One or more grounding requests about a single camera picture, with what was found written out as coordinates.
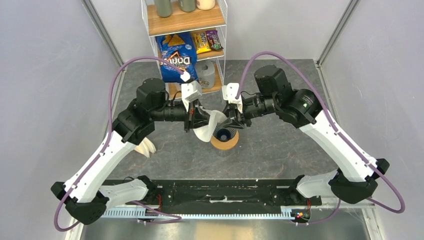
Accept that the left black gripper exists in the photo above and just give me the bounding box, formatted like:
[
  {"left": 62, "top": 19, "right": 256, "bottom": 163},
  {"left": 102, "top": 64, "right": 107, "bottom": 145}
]
[{"left": 151, "top": 98, "right": 218, "bottom": 133}]

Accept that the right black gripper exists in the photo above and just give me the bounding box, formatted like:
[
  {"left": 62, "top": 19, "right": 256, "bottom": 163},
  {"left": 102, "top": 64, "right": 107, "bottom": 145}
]
[{"left": 218, "top": 94, "right": 279, "bottom": 131}]

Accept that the single white coffee filter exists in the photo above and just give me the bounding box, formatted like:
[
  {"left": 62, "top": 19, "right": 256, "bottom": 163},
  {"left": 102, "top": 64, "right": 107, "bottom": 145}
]
[{"left": 193, "top": 109, "right": 228, "bottom": 143}]

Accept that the round wooden dripper stand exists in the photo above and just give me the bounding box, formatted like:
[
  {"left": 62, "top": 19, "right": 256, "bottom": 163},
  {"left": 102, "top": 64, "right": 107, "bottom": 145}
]
[{"left": 210, "top": 131, "right": 240, "bottom": 151}]

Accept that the clear glass cup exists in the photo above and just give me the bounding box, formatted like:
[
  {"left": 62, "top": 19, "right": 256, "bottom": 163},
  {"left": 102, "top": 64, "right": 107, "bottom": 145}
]
[{"left": 216, "top": 149, "right": 233, "bottom": 158}]

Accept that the coffee filter paper pack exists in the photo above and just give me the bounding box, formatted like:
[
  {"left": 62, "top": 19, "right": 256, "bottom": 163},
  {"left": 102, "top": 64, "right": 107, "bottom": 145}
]
[{"left": 134, "top": 137, "right": 157, "bottom": 158}]

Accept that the white wire shelf rack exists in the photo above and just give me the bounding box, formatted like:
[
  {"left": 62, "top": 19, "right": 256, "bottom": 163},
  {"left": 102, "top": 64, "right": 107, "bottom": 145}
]
[{"left": 141, "top": 0, "right": 228, "bottom": 94}]

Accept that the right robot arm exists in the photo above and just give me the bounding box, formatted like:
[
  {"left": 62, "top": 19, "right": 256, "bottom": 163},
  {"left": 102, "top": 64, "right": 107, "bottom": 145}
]
[{"left": 221, "top": 65, "right": 390, "bottom": 205}]

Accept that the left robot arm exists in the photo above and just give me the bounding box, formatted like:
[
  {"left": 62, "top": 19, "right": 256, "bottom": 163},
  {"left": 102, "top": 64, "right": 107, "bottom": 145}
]
[{"left": 51, "top": 78, "right": 216, "bottom": 225}]

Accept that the yellow candy bag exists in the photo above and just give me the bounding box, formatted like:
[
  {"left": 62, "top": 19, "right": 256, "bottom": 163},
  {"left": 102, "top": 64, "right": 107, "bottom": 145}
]
[{"left": 192, "top": 31, "right": 212, "bottom": 55}]

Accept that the blue Doritos chip bag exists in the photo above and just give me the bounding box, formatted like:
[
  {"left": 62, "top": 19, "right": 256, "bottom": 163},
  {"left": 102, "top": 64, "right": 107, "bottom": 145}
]
[{"left": 155, "top": 31, "right": 198, "bottom": 81}]

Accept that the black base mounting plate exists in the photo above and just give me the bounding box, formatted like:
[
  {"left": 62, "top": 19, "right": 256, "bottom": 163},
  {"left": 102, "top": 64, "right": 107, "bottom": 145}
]
[{"left": 140, "top": 179, "right": 322, "bottom": 215}]

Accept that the dark candy bag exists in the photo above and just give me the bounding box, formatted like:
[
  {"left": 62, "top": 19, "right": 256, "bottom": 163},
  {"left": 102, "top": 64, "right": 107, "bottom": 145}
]
[{"left": 205, "top": 30, "right": 224, "bottom": 52}]

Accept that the cream lotion bottle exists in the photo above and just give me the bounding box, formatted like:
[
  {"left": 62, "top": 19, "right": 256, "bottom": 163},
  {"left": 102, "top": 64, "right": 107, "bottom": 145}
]
[{"left": 196, "top": 0, "right": 216, "bottom": 11}]

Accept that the green pump bottle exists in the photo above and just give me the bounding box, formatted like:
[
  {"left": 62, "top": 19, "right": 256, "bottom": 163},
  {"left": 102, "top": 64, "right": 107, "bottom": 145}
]
[{"left": 154, "top": 0, "right": 173, "bottom": 18}]

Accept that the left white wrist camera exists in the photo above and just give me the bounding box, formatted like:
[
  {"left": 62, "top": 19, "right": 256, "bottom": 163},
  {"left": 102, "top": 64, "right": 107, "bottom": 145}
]
[{"left": 180, "top": 71, "right": 203, "bottom": 112}]

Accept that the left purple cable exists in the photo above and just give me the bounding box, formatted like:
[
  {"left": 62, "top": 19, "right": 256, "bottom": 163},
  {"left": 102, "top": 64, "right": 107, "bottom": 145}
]
[{"left": 53, "top": 56, "right": 186, "bottom": 233}]

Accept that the purple cable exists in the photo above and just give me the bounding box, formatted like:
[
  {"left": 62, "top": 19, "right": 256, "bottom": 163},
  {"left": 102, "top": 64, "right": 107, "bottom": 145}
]
[
  {"left": 53, "top": 56, "right": 186, "bottom": 233},
  {"left": 235, "top": 51, "right": 406, "bottom": 227}
]

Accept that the grey slotted cable duct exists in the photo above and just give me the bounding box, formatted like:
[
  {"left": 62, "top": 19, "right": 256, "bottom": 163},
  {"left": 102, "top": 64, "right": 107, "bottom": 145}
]
[{"left": 101, "top": 205, "right": 306, "bottom": 221}]

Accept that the left aluminium frame post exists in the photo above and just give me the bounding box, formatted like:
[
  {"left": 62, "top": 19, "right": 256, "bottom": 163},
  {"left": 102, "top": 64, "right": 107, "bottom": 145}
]
[{"left": 81, "top": 0, "right": 124, "bottom": 66}]

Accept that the aluminium frame post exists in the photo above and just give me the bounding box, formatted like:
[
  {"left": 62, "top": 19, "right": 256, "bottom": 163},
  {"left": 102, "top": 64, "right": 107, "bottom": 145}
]
[
  {"left": 316, "top": 0, "right": 360, "bottom": 67},
  {"left": 81, "top": 0, "right": 124, "bottom": 66}
]

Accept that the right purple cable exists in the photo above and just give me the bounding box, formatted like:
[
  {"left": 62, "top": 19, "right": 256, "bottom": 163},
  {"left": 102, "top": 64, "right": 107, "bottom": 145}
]
[{"left": 235, "top": 51, "right": 406, "bottom": 227}]

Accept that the right aluminium frame post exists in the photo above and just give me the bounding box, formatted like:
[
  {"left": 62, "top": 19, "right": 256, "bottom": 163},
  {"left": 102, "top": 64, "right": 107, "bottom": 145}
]
[{"left": 316, "top": 0, "right": 360, "bottom": 67}]

